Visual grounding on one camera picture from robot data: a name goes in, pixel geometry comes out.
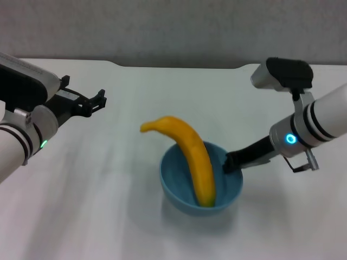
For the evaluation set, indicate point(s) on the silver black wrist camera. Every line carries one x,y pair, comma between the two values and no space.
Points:
284,74
24,81

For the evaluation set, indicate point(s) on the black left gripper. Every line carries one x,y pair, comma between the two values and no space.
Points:
67,105

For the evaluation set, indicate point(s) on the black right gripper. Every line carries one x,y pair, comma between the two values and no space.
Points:
254,153

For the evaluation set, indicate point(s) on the yellow banana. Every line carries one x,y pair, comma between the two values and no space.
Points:
195,159

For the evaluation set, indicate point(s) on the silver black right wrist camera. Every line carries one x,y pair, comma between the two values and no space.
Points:
284,74

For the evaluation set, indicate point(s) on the blue bowl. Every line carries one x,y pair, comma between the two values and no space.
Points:
176,189

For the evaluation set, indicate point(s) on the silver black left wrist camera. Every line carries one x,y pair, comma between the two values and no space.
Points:
24,81

